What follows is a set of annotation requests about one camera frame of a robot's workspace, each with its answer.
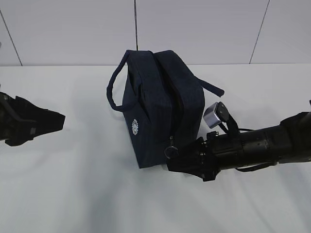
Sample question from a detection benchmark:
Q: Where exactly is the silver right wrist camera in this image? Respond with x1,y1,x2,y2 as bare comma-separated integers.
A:
203,102,229,129

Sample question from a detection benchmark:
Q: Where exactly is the navy blue fabric lunch bag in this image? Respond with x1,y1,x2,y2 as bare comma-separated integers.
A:
106,50,225,168

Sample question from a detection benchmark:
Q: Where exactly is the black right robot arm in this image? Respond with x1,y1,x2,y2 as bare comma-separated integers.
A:
167,102,311,182

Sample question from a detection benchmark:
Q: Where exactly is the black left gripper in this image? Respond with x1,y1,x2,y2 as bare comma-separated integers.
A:
0,92,66,147

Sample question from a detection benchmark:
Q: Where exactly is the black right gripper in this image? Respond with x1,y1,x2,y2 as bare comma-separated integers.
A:
166,131,245,182

